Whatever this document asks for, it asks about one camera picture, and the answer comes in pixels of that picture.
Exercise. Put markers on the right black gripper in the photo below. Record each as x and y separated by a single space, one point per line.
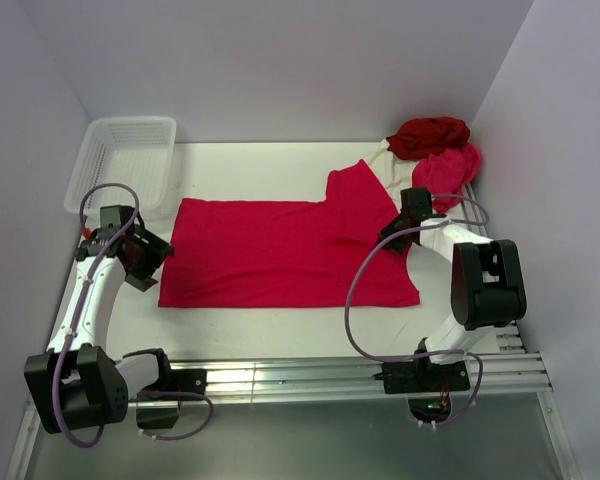
388 230

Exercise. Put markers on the dark red t-shirt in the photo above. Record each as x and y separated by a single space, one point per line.
420 137

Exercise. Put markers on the white plastic mesh basket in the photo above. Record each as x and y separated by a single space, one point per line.
135 151

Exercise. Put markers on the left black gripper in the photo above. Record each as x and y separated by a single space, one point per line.
157 250

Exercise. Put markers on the bright red t-shirt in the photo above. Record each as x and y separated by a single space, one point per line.
275 254

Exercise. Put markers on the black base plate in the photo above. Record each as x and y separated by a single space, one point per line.
187 380
423 376

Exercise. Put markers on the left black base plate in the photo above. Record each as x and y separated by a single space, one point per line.
187 380

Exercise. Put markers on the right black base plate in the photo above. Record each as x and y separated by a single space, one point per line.
423 376

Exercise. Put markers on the aluminium mounting rail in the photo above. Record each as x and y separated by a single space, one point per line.
337 379

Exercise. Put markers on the pink t-shirt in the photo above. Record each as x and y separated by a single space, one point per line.
445 175

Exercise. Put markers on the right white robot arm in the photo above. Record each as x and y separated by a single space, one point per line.
487 288

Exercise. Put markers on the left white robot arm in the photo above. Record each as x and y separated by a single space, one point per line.
74 384

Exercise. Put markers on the white t-shirt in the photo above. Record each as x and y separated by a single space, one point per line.
395 175

